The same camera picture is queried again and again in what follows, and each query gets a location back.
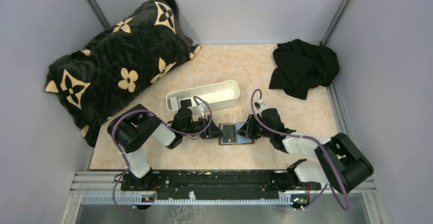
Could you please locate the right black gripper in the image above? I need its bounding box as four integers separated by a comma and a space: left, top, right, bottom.
236, 114, 273, 139

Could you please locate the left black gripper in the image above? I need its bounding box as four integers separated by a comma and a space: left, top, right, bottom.
182, 114, 227, 139

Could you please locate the brown leather card holder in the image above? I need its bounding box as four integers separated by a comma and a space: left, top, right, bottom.
219, 122, 254, 145

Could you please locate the black credit card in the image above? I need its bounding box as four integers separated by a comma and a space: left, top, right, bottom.
180, 98, 193, 108

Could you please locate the white oblong plastic tray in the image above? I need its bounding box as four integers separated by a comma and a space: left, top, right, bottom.
165, 80, 240, 114

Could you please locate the black cloth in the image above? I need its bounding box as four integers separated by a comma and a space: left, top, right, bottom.
269, 39, 340, 100

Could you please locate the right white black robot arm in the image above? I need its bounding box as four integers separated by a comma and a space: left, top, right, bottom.
237, 102, 374, 194

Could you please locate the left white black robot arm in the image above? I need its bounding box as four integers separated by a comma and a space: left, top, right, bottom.
107, 104, 224, 190

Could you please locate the black card in holder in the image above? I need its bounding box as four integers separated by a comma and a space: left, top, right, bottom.
222, 124, 236, 144

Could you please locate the stack of grey cards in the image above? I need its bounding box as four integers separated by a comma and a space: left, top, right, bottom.
169, 96, 179, 111

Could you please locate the black floral plush pillow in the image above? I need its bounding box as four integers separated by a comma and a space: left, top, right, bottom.
45, 0, 201, 147

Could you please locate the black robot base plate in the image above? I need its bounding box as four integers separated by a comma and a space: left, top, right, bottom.
121, 170, 322, 200

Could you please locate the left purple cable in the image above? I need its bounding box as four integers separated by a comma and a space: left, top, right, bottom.
111, 96, 213, 213

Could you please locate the white slotted cable duct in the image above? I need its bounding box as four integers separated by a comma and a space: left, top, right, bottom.
81, 192, 293, 205

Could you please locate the aluminium frame rail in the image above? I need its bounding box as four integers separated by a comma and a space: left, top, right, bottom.
69, 43, 377, 195

